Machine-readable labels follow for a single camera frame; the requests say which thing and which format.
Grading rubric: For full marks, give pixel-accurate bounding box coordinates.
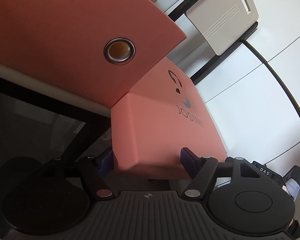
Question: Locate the salmon box lid with logo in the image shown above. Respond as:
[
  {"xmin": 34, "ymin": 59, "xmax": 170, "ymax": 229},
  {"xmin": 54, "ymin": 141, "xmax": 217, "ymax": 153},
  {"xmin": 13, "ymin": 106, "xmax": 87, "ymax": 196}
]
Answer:
[{"xmin": 111, "ymin": 58, "xmax": 227, "ymax": 179}]

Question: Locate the salmon open storage box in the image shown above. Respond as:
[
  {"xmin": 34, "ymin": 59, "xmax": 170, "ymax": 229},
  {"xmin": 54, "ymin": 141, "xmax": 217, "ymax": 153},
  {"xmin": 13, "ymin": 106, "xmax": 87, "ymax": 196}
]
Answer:
[{"xmin": 0, "ymin": 0, "xmax": 186, "ymax": 107}]

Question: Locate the left white chair back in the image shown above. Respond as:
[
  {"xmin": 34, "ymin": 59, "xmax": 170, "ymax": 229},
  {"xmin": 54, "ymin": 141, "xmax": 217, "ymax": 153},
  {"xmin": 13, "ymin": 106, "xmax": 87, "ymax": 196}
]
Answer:
[{"xmin": 168, "ymin": 0, "xmax": 258, "ymax": 85}]

